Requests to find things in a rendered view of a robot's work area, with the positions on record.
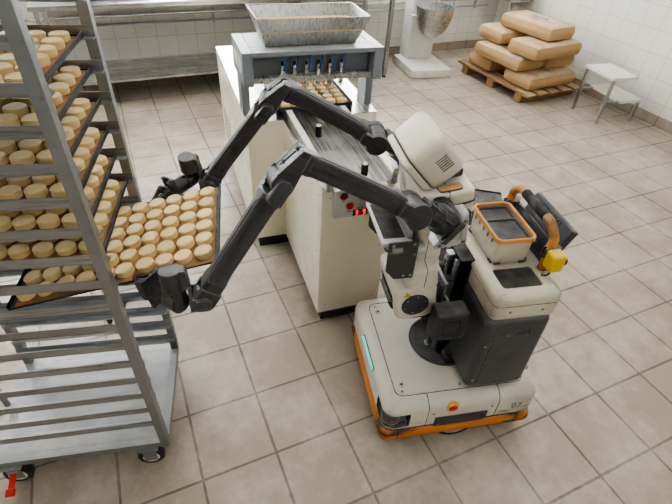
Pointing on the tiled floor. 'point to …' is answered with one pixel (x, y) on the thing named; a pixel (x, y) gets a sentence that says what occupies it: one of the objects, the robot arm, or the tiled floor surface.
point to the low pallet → (516, 85)
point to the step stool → (610, 87)
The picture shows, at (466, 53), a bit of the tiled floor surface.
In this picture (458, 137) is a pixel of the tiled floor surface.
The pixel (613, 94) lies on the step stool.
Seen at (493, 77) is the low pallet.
